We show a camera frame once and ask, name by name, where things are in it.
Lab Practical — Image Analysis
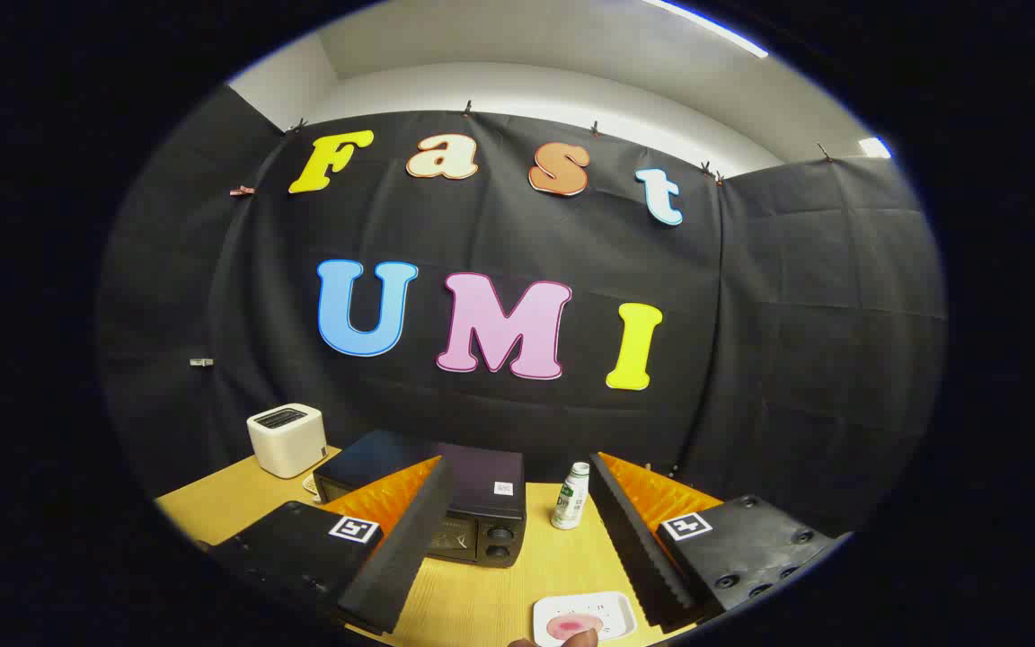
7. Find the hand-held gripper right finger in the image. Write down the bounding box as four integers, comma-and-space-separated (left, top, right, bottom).
589, 452, 851, 630

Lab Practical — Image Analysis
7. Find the black toaster oven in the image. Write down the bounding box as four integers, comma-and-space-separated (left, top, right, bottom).
313, 429, 527, 569

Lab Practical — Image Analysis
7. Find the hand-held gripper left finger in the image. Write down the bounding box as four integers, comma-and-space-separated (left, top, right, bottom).
208, 456, 457, 636

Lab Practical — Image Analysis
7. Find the white bottle green label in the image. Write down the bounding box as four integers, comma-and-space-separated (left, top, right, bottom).
551, 462, 591, 531

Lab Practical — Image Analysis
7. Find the pink meat slice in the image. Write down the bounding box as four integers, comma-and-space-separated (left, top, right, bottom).
546, 614, 606, 642

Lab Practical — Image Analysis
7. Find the white square plate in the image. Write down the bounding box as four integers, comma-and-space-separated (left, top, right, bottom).
533, 590, 638, 647

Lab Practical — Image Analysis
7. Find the white bread toaster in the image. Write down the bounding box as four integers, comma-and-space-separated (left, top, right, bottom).
246, 403, 328, 479

